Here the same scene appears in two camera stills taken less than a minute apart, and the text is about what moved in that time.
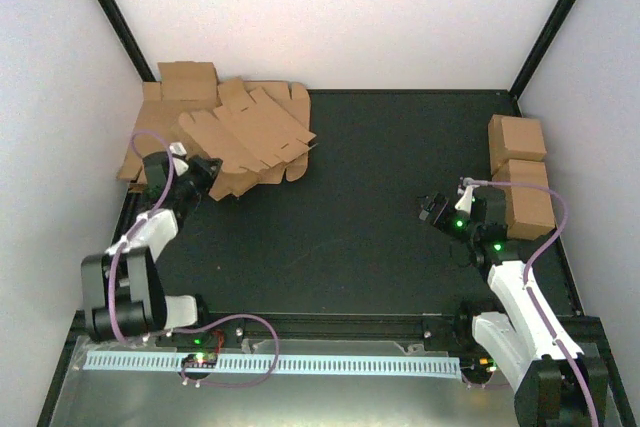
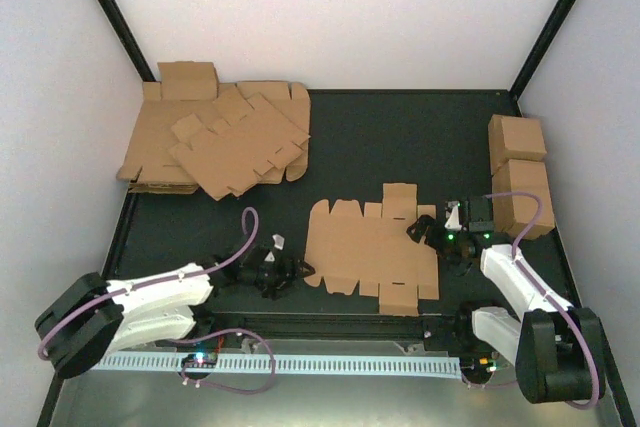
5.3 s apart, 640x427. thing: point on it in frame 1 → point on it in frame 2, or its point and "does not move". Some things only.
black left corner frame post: x=115 y=15 does not move
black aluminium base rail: x=270 y=327 does not move
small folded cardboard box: x=189 y=81 does not move
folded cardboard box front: x=530 y=209 does not move
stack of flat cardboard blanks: x=258 y=131 does not move
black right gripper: x=445 y=205 → x=432 y=239
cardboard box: x=515 y=138 does not move
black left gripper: x=208 y=175 → x=289 y=272
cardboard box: x=254 y=141 → x=375 y=250
